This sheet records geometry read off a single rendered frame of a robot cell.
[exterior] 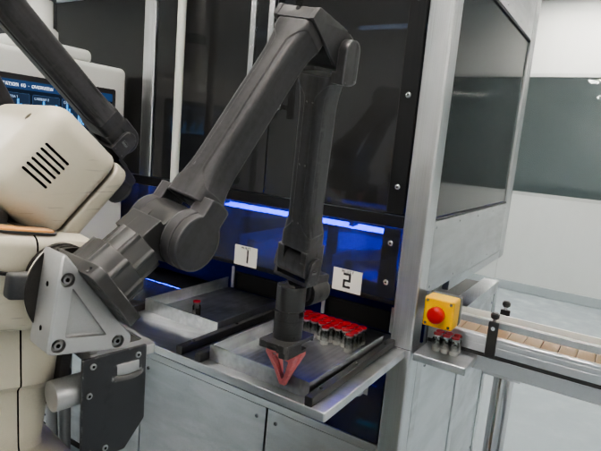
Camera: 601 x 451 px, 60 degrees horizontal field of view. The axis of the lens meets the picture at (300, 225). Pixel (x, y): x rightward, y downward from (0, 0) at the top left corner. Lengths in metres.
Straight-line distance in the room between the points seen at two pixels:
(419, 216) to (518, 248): 4.69
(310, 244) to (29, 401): 0.50
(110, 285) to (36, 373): 0.26
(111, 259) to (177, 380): 1.27
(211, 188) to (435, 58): 0.74
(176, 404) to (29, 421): 1.07
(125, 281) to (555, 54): 5.56
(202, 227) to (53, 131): 0.23
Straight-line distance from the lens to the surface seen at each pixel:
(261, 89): 0.74
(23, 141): 0.74
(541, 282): 5.95
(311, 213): 0.91
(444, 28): 1.29
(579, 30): 5.97
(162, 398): 1.95
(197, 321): 1.36
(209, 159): 0.70
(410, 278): 1.30
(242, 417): 1.72
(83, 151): 0.76
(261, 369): 1.10
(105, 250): 0.64
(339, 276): 1.38
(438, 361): 1.33
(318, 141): 0.87
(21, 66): 1.61
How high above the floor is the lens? 1.37
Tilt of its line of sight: 9 degrees down
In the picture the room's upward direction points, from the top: 5 degrees clockwise
